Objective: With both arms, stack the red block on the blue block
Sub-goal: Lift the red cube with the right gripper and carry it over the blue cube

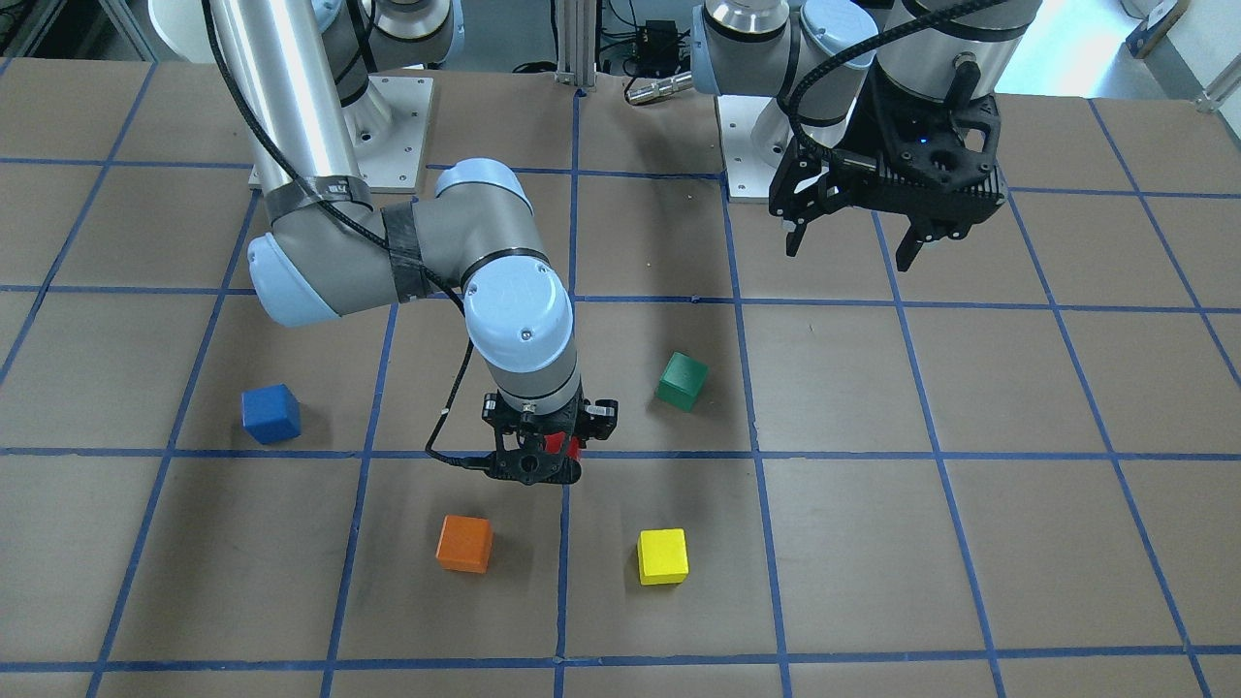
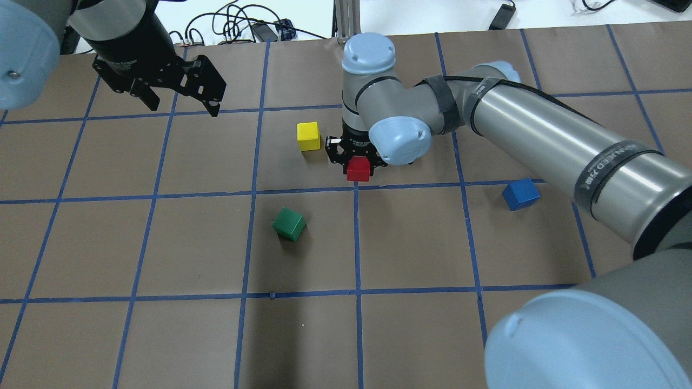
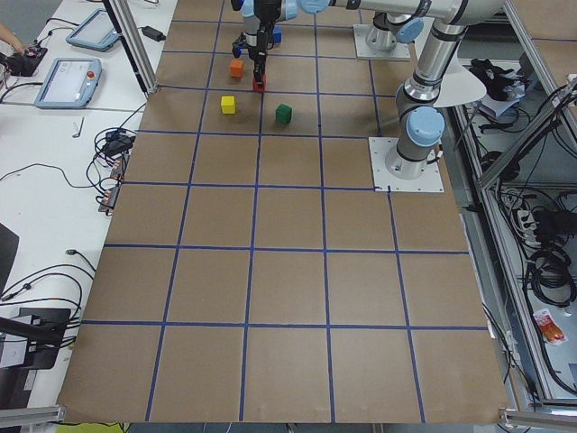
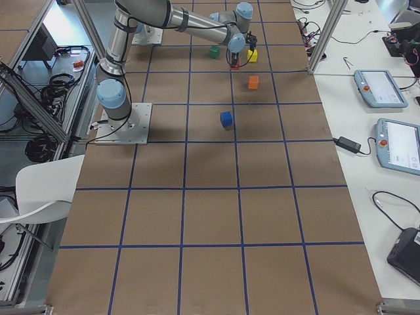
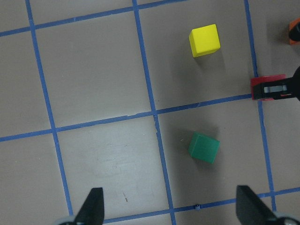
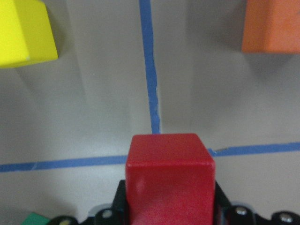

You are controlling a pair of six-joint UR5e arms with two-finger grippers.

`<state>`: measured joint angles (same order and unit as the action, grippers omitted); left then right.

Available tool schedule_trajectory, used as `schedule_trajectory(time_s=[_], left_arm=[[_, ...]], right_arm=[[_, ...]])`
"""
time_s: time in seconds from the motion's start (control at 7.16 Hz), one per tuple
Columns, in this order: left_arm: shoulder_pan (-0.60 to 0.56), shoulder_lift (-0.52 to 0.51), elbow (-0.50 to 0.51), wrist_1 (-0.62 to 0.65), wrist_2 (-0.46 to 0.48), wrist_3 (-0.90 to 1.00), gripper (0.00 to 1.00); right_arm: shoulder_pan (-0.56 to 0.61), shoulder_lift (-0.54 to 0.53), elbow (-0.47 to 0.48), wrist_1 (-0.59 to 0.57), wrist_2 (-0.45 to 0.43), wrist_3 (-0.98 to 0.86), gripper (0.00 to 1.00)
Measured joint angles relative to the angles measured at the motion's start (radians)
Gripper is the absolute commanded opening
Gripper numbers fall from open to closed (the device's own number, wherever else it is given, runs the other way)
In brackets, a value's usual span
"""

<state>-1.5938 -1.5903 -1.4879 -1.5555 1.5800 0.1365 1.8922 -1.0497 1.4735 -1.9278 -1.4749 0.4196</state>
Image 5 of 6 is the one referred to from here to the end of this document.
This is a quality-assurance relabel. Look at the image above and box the red wooden block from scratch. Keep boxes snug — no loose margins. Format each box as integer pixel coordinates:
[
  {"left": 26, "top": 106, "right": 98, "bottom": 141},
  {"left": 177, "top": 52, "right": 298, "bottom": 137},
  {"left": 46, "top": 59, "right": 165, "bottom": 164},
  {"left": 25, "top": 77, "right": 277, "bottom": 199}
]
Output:
[{"left": 251, "top": 74, "right": 293, "bottom": 101}]

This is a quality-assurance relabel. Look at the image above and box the orange wooden block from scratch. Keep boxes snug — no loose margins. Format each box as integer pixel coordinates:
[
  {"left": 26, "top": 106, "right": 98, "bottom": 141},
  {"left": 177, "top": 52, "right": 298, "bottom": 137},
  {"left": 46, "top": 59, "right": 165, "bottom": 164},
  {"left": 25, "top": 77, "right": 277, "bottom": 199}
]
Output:
[{"left": 288, "top": 18, "right": 300, "bottom": 45}]

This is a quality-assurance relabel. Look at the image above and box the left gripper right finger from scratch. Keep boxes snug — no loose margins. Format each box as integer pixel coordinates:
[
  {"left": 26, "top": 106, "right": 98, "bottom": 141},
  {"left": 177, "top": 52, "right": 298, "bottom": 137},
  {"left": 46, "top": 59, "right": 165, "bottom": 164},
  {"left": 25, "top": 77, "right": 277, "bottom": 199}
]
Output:
[{"left": 235, "top": 185, "right": 277, "bottom": 225}]

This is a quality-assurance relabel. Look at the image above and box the yellow wooden block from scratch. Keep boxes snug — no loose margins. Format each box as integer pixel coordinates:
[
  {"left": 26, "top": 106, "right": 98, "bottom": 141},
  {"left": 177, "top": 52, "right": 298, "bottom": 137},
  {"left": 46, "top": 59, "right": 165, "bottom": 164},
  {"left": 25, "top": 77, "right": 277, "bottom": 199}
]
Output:
[{"left": 188, "top": 24, "right": 221, "bottom": 58}]

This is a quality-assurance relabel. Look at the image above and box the green wooden block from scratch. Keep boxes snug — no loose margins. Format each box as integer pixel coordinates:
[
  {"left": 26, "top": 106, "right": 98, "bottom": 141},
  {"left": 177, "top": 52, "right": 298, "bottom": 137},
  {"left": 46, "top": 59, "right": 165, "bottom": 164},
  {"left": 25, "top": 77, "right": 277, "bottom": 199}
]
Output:
[{"left": 188, "top": 132, "right": 220, "bottom": 164}]

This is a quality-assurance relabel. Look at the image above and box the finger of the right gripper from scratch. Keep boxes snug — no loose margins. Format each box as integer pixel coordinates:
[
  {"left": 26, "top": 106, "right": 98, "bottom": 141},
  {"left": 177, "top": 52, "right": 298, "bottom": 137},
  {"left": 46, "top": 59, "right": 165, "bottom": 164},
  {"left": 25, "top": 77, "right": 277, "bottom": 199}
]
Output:
[
  {"left": 288, "top": 22, "right": 300, "bottom": 42},
  {"left": 252, "top": 67, "right": 300, "bottom": 101}
]

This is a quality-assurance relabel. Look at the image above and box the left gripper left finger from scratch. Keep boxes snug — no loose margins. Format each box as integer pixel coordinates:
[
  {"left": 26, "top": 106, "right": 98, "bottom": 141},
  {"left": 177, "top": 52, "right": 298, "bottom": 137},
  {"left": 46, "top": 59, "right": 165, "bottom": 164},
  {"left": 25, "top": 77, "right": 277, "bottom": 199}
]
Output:
[{"left": 74, "top": 187, "right": 104, "bottom": 225}]

